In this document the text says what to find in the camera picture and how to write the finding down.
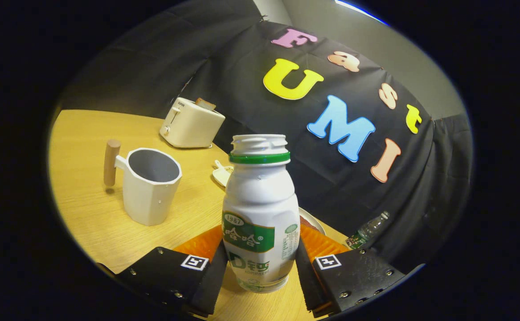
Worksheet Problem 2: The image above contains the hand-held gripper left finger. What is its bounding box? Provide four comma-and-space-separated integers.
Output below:
97, 224, 229, 318

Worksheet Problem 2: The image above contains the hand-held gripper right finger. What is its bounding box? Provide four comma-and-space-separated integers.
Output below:
295, 223, 406, 318

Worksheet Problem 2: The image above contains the white juice bottle green label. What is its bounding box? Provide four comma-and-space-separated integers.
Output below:
221, 134, 301, 293

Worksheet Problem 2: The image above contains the white cup wooden handle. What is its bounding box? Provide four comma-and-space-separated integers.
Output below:
103, 139, 183, 226

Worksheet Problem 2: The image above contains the clear plastic water bottle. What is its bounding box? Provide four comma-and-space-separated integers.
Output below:
345, 211, 391, 250

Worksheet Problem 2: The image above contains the white round plate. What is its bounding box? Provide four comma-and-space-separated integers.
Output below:
299, 206, 326, 235

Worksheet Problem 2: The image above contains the white divided dish with beans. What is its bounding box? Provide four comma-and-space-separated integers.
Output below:
212, 160, 234, 188

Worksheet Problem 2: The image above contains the wooden table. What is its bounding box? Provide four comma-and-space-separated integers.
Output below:
48, 109, 349, 321

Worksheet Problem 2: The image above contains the cream toaster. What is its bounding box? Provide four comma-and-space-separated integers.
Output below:
159, 97, 226, 149

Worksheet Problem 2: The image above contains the ceiling light strip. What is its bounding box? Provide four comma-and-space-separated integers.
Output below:
335, 0, 387, 25

